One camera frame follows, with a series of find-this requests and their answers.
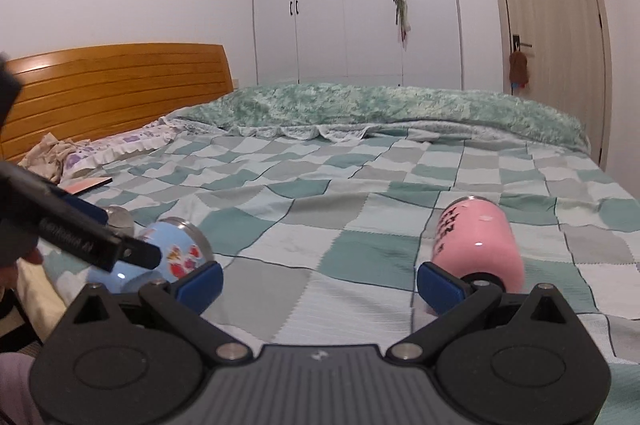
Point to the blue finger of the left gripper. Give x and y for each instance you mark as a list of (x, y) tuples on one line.
[(137, 252), (94, 212)]

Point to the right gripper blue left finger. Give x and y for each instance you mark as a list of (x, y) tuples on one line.
[(176, 308)]

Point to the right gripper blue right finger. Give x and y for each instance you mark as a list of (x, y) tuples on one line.
[(459, 306)]

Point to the pink lettered cup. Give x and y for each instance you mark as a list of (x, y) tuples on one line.
[(474, 240)]

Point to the pink flat card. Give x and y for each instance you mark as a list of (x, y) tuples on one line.
[(81, 186)]

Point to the beige crumpled cloth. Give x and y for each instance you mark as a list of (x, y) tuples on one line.
[(48, 157)]

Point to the purple floral pillow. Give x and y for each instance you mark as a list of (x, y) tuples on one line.
[(90, 156)]

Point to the orange wooden headboard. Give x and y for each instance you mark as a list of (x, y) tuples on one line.
[(94, 92)]

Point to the checkered green bed sheet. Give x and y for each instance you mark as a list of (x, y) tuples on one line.
[(319, 241)]

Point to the green floral duvet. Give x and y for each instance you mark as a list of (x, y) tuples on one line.
[(336, 111)]

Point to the brown plush toy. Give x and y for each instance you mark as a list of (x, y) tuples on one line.
[(518, 70)]

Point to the green hanging ornament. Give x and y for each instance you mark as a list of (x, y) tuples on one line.
[(401, 21)]

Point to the beige wooden door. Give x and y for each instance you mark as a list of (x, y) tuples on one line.
[(569, 67)]

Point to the black door handle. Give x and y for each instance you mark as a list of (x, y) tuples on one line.
[(519, 46)]

